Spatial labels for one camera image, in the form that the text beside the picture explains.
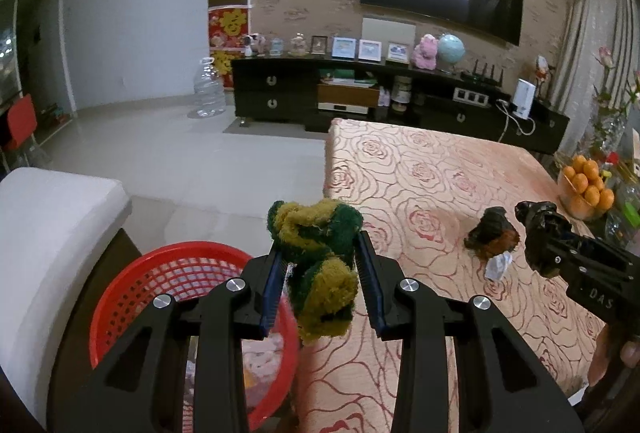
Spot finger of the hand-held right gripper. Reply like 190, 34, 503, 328
524, 228, 576, 278
542, 216, 596, 255

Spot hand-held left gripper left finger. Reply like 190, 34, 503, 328
65, 247, 288, 433

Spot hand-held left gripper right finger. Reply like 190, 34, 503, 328
355, 229, 586, 433

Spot black plastic bag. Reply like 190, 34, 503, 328
515, 200, 571, 236

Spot green and yellow rag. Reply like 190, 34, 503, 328
266, 198, 365, 344

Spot red plastic mesh basket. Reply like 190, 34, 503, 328
89, 240, 301, 431

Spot person's right hand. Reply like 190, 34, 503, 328
587, 325, 640, 396

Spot glass fruit bowl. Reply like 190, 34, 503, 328
557, 173, 608, 221

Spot small white paper scrap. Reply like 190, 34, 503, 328
484, 252, 514, 281

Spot pile of oranges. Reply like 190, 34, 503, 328
562, 154, 615, 209

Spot black and brown crumpled wrapper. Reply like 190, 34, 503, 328
464, 207, 522, 261

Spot rose patterned tablecloth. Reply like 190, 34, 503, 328
292, 118, 608, 433

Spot artificial pink flowers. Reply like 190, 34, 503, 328
590, 46, 640, 164

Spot white upright device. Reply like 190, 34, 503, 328
515, 78, 536, 118

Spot red and white figurine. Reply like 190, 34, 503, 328
535, 56, 556, 94

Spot white power strip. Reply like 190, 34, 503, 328
452, 87, 488, 105

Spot black router with antennas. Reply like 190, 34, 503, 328
460, 60, 505, 86

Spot brown wooden drawer box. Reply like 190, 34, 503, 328
317, 83, 379, 108

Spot glass jar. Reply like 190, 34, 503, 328
391, 76, 413, 111

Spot black television cabinet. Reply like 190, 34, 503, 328
231, 56, 571, 156

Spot beige curtain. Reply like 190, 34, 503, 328
550, 0, 640, 154

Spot large clear water jug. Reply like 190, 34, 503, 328
187, 57, 227, 120

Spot green flat package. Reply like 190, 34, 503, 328
320, 68, 378, 84

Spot light blue globe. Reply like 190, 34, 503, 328
437, 33, 466, 74

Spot white sofa cushion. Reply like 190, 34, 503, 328
0, 167, 132, 419

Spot pink plush toy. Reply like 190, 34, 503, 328
411, 34, 439, 69

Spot white rectangular board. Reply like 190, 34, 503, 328
362, 16, 417, 50

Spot red chair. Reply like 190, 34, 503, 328
0, 94, 38, 164

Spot white cable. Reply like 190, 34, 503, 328
495, 98, 536, 136

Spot red and gold wall hanging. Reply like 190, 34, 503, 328
207, 6, 251, 89

